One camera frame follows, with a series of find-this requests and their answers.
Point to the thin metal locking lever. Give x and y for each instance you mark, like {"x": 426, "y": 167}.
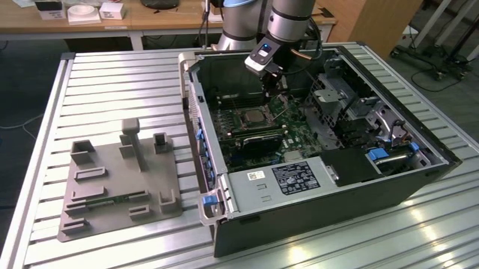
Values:
{"x": 282, "y": 113}

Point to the silver square CPU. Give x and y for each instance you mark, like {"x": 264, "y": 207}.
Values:
{"x": 256, "y": 116}

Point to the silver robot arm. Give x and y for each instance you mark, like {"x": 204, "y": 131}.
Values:
{"x": 290, "y": 19}

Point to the CPU socket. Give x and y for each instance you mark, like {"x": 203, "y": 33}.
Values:
{"x": 260, "y": 126}

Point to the silver metal drive cage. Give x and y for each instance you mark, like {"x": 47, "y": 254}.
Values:
{"x": 328, "y": 96}

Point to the green motherboard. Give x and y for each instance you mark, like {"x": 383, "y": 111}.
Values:
{"x": 295, "y": 126}

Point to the black graphics card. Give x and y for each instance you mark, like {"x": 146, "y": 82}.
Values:
{"x": 262, "y": 145}

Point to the brown cardboard box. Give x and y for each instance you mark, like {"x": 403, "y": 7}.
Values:
{"x": 326, "y": 16}

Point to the small white box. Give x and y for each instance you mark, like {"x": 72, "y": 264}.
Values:
{"x": 216, "y": 15}

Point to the brown wooden panel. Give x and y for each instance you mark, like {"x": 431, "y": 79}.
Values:
{"x": 382, "y": 25}

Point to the black plastic shroud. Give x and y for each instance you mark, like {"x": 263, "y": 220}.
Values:
{"x": 348, "y": 165}

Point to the blue drive latch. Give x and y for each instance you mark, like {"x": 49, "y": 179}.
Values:
{"x": 375, "y": 154}

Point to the wheeled equipment stand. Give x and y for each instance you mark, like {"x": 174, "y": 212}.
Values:
{"x": 419, "y": 56}

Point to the grey power supply unit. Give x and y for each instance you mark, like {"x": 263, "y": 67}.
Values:
{"x": 258, "y": 196}

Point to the black round object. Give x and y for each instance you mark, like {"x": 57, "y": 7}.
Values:
{"x": 159, "y": 2}

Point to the small blue latch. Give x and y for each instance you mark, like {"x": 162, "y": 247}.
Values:
{"x": 414, "y": 147}

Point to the plain white box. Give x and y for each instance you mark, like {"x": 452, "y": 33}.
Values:
{"x": 112, "y": 11}

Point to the black open PC case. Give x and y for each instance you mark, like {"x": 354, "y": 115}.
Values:
{"x": 318, "y": 224}

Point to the grey parts rack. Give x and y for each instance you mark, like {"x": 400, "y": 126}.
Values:
{"x": 112, "y": 168}

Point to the white block round recess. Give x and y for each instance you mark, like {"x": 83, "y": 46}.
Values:
{"x": 84, "y": 18}

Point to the green RAM stick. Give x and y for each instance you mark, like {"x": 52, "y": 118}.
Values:
{"x": 108, "y": 201}

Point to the white box black label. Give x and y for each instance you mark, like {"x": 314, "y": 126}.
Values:
{"x": 49, "y": 14}

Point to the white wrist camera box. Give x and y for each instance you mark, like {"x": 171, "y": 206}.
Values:
{"x": 260, "y": 61}

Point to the wooden desk white frame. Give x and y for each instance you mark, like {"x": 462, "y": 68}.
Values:
{"x": 168, "y": 16}
{"x": 21, "y": 19}

